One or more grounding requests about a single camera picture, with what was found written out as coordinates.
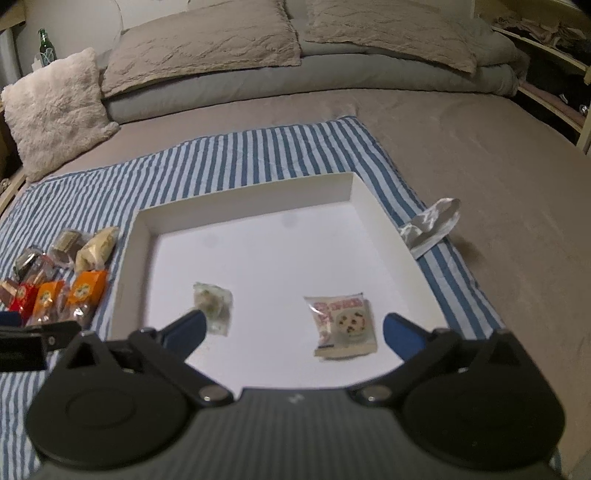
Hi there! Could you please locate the blue white striped cloth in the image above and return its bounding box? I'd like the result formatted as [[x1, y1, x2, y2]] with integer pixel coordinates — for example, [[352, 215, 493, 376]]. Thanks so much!
[[0, 115, 513, 480]]

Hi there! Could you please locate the red snack packet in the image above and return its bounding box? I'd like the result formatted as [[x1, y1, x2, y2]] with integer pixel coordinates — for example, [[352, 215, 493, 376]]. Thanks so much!
[[9, 284, 40, 317]]

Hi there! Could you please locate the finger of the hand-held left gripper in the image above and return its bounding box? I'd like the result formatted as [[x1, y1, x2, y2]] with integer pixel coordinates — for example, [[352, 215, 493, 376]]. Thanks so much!
[[0, 311, 82, 350]]

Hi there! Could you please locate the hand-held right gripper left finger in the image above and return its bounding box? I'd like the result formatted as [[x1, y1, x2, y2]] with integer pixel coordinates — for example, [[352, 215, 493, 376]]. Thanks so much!
[[59, 309, 234, 409]]

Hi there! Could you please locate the white shallow cardboard box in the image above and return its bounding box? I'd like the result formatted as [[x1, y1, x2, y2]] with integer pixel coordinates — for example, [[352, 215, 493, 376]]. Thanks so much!
[[108, 172, 446, 402]]

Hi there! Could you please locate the dark brown snack packet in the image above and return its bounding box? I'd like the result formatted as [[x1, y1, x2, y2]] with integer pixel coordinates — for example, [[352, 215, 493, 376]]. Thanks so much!
[[0, 278, 21, 310]]

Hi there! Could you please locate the folded grey duvet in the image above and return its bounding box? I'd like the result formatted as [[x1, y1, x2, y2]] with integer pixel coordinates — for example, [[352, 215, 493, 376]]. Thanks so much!
[[104, 14, 532, 125]]

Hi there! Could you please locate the shiny brown snack packet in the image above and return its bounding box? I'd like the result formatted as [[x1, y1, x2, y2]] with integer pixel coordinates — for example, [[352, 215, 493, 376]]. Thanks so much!
[[21, 256, 58, 289]]

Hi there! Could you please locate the crumpled silver wrapper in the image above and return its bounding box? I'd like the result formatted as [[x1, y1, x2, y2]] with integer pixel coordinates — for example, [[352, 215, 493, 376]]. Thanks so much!
[[398, 198, 461, 259]]

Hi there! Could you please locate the white cookie packet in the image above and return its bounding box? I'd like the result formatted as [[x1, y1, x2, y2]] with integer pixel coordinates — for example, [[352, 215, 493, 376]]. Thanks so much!
[[303, 292, 378, 361]]

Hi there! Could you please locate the clothes pile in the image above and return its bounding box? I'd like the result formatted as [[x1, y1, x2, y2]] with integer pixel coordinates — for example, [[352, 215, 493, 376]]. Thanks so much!
[[494, 16, 591, 48]]

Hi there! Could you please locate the small clear snack packet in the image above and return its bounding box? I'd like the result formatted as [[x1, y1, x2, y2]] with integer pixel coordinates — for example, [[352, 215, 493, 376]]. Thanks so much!
[[193, 281, 233, 335]]

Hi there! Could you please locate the clear packet with brown cake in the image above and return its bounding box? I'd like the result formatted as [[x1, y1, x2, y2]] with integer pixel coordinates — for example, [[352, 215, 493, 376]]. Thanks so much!
[[50, 228, 90, 268]]

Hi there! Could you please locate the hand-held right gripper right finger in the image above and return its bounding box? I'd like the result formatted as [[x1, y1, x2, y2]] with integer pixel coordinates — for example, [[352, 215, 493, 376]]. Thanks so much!
[[352, 312, 539, 408]]

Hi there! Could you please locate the fluffy cream cushion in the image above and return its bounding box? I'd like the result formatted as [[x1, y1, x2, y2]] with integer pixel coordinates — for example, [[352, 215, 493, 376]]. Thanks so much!
[[0, 47, 122, 183]]

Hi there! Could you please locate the cream shelf unit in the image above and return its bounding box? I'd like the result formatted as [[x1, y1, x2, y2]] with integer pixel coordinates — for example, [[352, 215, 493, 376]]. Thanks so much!
[[475, 0, 591, 155]]

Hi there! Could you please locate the large orange snack packet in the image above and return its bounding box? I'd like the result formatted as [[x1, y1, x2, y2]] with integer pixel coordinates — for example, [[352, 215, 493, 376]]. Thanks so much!
[[65, 270, 109, 330]]

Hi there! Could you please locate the pale yellow snack packet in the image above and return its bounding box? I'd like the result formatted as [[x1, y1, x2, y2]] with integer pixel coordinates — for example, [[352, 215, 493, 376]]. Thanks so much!
[[75, 226, 121, 273]]

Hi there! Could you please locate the small orange snack packet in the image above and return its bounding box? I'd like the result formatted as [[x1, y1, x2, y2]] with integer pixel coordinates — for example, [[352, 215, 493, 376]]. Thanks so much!
[[28, 281, 68, 326]]

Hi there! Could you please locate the beige textured pillow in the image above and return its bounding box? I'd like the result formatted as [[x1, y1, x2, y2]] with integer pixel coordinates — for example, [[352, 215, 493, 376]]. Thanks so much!
[[305, 0, 478, 75], [100, 0, 303, 99]]

